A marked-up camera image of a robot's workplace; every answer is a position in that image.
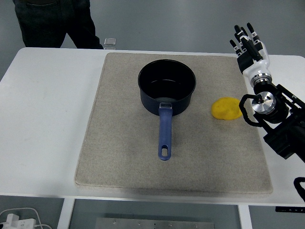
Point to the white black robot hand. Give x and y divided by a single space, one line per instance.
256 68

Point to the yellow potato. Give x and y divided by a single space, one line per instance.
226 108

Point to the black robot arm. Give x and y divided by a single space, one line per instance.
283 119

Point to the black table control panel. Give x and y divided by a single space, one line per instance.
289 209

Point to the small clear plastic box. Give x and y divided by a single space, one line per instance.
110 43

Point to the white table leg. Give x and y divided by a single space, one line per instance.
245 218
65 214

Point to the beige felt mat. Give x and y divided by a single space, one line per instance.
119 155

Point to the grey metal plate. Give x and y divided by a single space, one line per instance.
155 224

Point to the person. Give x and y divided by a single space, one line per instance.
47 23

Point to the white power strip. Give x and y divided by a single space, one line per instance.
16 223

